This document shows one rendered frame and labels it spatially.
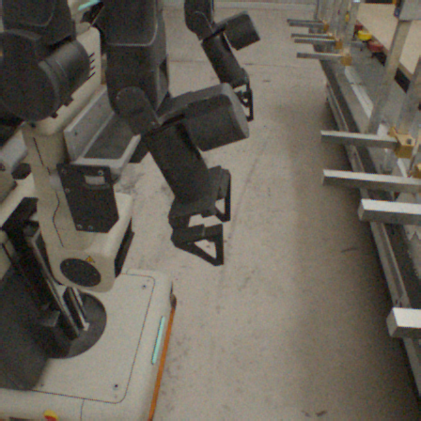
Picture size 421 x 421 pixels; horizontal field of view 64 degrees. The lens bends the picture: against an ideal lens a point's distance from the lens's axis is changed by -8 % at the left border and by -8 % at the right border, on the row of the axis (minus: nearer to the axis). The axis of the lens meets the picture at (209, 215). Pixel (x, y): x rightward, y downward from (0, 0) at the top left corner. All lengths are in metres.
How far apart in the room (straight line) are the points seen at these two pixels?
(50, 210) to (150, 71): 0.48
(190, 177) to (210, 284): 1.32
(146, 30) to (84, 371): 1.07
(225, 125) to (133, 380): 0.95
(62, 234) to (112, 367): 0.57
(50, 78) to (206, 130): 0.18
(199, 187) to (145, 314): 0.91
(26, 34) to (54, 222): 0.47
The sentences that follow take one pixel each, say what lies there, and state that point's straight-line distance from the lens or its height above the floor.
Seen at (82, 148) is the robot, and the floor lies 1.05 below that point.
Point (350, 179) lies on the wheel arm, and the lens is 0.97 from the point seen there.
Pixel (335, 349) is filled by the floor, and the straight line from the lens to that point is 1.64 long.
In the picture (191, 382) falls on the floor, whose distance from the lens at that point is 1.49.
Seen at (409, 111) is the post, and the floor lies 0.94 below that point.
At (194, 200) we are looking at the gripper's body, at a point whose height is 1.08.
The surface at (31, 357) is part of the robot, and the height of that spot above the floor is 0.41.
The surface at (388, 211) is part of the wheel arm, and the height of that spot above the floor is 0.96.
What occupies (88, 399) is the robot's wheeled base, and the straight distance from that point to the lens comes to 1.22.
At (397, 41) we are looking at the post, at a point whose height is 1.08.
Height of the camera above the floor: 1.37
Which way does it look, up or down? 41 degrees down
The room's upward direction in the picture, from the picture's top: straight up
